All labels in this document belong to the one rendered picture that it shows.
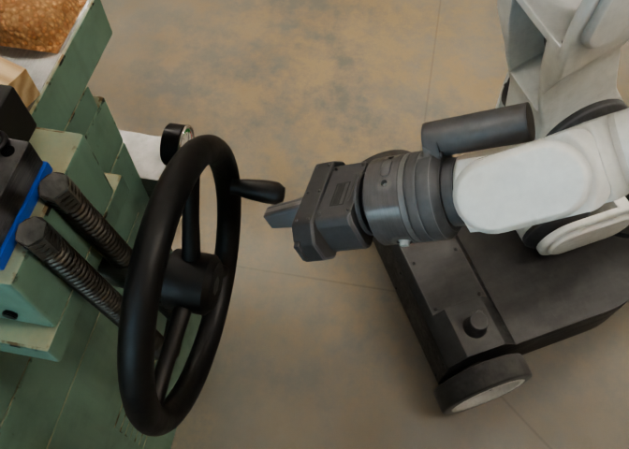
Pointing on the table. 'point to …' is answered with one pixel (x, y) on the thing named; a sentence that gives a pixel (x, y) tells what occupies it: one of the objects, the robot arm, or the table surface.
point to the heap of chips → (36, 14)
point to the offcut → (18, 77)
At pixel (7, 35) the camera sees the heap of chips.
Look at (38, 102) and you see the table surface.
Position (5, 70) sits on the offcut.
